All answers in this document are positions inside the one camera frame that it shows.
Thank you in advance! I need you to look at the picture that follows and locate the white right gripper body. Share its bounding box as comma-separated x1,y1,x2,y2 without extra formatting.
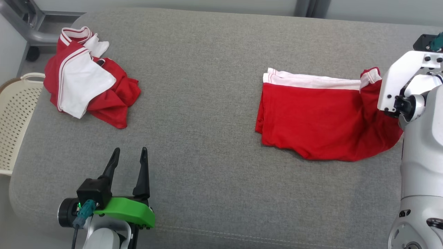
377,50,443,114

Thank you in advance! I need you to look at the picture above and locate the red garment with white band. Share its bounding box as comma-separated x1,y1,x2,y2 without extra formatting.
255,67,404,162

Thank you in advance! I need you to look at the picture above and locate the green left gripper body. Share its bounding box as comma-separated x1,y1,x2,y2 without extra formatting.
58,196,156,230

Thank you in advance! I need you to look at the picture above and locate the teal left camera connector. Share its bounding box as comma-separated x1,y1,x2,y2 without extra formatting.
72,199,97,229

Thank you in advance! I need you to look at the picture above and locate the red shirt with white sleeves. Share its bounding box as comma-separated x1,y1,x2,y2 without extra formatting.
43,26,142,129

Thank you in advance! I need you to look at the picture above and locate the black left camera cable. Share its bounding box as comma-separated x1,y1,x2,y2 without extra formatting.
70,227,81,249

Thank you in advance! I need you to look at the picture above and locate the black caster wheel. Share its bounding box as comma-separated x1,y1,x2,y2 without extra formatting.
25,46,40,63

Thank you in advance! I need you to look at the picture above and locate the dark grey post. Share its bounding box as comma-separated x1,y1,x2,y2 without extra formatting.
294,0,332,17

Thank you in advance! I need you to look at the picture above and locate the grey fabric sofa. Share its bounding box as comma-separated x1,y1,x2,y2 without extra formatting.
9,7,443,249

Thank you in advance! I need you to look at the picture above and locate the teal camera connector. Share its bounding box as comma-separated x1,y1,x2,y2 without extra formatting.
430,32,443,52
72,199,97,229

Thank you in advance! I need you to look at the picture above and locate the cream plastic laundry basket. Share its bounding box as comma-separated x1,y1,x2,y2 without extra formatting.
0,72,46,177

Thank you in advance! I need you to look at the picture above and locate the grey metal cart frame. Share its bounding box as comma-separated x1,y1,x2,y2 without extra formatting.
0,0,87,45

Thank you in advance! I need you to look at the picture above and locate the teal right camera connector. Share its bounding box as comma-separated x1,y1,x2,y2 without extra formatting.
430,32,443,52

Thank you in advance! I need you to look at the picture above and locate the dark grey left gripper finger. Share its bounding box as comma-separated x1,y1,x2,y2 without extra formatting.
101,148,121,190
133,147,151,201

